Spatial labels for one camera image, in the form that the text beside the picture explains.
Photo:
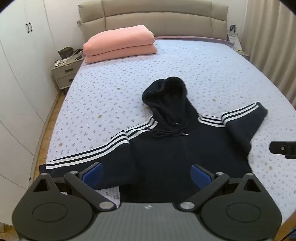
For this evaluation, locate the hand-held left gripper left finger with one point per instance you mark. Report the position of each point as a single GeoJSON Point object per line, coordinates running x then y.
{"type": "Point", "coordinates": [93, 175]}

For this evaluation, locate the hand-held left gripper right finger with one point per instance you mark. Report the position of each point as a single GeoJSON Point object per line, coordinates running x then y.
{"type": "Point", "coordinates": [200, 175]}

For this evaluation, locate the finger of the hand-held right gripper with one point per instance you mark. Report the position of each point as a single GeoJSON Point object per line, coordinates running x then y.
{"type": "Point", "coordinates": [283, 147]}

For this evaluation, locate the black hoodie with white stripes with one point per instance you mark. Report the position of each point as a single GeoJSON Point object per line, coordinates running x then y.
{"type": "Point", "coordinates": [175, 153]}

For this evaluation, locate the floral quilted bedspread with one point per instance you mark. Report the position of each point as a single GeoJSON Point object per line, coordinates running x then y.
{"type": "Point", "coordinates": [111, 92]}

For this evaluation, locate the beige curtain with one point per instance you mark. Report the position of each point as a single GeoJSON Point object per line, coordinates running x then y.
{"type": "Point", "coordinates": [272, 46]}

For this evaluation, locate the grey nightstand with drawers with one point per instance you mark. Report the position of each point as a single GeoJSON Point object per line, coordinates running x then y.
{"type": "Point", "coordinates": [66, 74]}

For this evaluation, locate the white wardrobe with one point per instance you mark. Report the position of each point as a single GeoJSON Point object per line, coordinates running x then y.
{"type": "Point", "coordinates": [18, 92]}

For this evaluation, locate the pink folded blanket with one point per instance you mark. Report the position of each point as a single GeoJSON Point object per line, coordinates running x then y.
{"type": "Point", "coordinates": [118, 44]}

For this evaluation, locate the beige padded headboard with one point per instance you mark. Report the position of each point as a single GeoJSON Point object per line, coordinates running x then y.
{"type": "Point", "coordinates": [166, 20]}

